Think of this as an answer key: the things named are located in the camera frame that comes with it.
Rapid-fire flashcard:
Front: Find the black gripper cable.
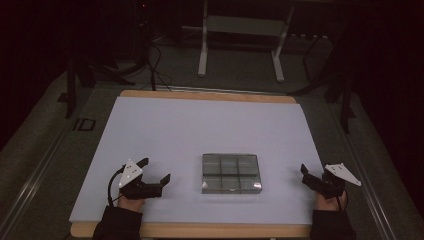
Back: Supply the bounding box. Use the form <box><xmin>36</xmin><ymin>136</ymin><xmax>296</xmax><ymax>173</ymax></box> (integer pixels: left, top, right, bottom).
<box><xmin>337</xmin><ymin>190</ymin><xmax>350</xmax><ymax>213</ymax></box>
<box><xmin>106</xmin><ymin>167</ymin><xmax>126</xmax><ymax>208</ymax></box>

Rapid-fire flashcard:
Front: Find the metal floor rail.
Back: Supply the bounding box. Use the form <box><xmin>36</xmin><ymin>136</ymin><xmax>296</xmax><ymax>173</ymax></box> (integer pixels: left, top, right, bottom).
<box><xmin>0</xmin><ymin>124</ymin><xmax>76</xmax><ymax>240</ymax></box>
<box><xmin>328</xmin><ymin>99</ymin><xmax>399</xmax><ymax>240</ymax></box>

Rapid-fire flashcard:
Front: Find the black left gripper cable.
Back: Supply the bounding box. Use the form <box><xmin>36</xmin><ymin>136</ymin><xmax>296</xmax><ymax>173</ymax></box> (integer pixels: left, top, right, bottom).
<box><xmin>106</xmin><ymin>167</ymin><xmax>126</xmax><ymax>208</ymax></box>

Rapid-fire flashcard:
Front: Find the black floor cable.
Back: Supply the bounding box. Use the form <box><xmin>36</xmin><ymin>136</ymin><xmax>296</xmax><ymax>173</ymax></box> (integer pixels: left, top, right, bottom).
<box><xmin>145</xmin><ymin>41</ymin><xmax>175</xmax><ymax>93</ymax></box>

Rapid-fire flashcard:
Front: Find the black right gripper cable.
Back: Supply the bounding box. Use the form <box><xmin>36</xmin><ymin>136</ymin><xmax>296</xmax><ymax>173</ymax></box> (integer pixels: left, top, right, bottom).
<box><xmin>337</xmin><ymin>190</ymin><xmax>350</xmax><ymax>213</ymax></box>

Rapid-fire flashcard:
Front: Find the white metal stand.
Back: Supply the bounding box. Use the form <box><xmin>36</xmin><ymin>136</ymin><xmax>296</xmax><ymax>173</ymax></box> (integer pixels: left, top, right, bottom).
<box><xmin>197</xmin><ymin>0</ymin><xmax>296</xmax><ymax>84</ymax></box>

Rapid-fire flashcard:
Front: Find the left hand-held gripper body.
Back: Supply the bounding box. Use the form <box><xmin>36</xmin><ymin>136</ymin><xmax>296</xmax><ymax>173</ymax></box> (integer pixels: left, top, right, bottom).
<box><xmin>118</xmin><ymin>159</ymin><xmax>164</xmax><ymax>201</ymax></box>

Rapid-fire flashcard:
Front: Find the black tripod stand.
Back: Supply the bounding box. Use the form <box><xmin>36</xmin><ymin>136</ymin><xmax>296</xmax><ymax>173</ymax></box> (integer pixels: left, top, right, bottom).
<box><xmin>289</xmin><ymin>31</ymin><xmax>357</xmax><ymax>135</ymax></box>
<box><xmin>64</xmin><ymin>0</ymin><xmax>158</xmax><ymax>120</ymax></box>

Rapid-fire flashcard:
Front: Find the white table mat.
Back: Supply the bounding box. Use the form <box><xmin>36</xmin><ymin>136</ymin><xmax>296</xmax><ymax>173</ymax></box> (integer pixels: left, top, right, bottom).
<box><xmin>68</xmin><ymin>96</ymin><xmax>324</xmax><ymax>226</ymax></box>

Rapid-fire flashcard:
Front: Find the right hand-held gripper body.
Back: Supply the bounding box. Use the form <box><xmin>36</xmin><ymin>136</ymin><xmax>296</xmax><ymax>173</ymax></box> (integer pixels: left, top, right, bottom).
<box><xmin>307</xmin><ymin>162</ymin><xmax>363</xmax><ymax>200</ymax></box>

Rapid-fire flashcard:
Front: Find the wooden table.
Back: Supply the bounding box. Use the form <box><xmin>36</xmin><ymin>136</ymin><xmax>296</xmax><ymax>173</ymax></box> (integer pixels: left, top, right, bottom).
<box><xmin>69</xmin><ymin>89</ymin><xmax>313</xmax><ymax>239</ymax></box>

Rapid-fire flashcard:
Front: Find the person's left hand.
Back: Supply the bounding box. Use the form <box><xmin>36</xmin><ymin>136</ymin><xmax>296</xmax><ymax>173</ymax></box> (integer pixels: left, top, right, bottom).
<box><xmin>116</xmin><ymin>195</ymin><xmax>146</xmax><ymax>213</ymax></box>

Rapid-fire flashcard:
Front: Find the person's right hand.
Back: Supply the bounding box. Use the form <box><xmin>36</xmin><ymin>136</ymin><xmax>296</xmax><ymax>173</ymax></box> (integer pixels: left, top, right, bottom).
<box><xmin>314</xmin><ymin>191</ymin><xmax>348</xmax><ymax>212</ymax></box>

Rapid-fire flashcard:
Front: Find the clear plastic compartment box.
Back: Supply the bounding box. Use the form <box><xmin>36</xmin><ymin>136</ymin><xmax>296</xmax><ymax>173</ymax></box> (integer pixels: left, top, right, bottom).
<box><xmin>201</xmin><ymin>152</ymin><xmax>264</xmax><ymax>195</ymax></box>

